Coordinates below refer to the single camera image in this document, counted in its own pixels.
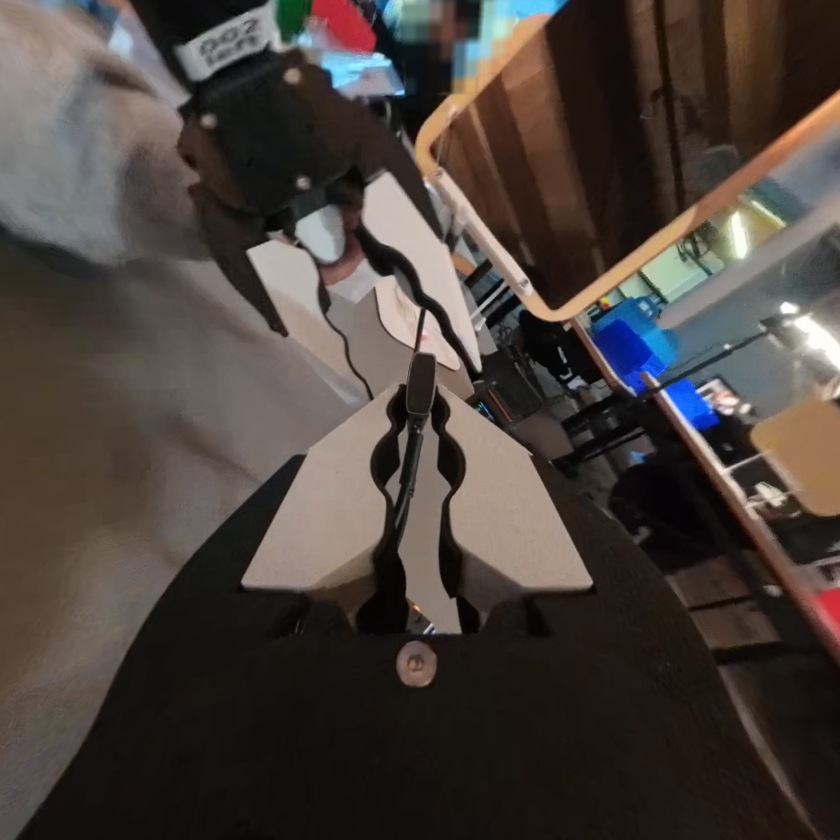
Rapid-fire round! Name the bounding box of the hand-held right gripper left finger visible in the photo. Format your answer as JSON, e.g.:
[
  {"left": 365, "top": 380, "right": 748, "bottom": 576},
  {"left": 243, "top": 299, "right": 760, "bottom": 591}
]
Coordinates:
[{"left": 241, "top": 385, "right": 409, "bottom": 632}]

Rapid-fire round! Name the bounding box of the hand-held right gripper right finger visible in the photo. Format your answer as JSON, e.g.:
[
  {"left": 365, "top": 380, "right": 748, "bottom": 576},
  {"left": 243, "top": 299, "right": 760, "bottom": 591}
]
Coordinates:
[{"left": 433, "top": 386, "right": 595, "bottom": 632}]

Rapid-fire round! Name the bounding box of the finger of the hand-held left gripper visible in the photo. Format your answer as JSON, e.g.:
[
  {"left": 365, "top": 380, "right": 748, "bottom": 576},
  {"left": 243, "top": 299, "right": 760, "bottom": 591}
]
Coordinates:
[
  {"left": 248, "top": 206, "right": 376, "bottom": 403},
  {"left": 325, "top": 171, "right": 484, "bottom": 375}
]

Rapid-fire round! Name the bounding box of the black cable with blue tie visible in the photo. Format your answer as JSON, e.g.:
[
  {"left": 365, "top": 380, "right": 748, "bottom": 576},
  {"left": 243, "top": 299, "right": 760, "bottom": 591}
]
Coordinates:
[{"left": 392, "top": 353, "right": 438, "bottom": 549}]

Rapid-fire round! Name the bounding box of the person's left forearm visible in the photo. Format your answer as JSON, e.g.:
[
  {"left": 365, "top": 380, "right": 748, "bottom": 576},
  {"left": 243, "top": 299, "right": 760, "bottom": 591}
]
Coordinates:
[{"left": 0, "top": 7, "right": 207, "bottom": 263}]

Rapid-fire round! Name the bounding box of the white flat pad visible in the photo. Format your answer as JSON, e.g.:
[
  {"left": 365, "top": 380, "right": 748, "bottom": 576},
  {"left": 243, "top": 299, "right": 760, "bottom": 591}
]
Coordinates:
[{"left": 377, "top": 282, "right": 463, "bottom": 370}]

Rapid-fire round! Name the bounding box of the black device with small screen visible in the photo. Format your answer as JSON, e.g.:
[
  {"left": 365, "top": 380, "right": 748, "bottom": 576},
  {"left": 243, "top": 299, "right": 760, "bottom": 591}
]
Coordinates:
[{"left": 474, "top": 374, "right": 546, "bottom": 431}]

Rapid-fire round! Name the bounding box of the dark panel with plywood edge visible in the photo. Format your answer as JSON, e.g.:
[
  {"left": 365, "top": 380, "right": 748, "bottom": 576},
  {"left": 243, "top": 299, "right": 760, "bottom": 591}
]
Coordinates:
[{"left": 413, "top": 0, "right": 840, "bottom": 324}]

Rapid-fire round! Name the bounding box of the blue plastic bin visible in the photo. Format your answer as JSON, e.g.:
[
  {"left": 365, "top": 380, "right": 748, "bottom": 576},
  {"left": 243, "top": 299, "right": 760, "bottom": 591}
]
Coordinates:
[
  {"left": 591, "top": 314, "right": 680, "bottom": 395},
  {"left": 663, "top": 377, "right": 719, "bottom": 431}
]

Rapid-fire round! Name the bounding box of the tan board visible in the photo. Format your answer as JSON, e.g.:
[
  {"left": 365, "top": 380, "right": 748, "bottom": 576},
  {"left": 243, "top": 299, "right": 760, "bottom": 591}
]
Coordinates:
[{"left": 751, "top": 394, "right": 840, "bottom": 519}]

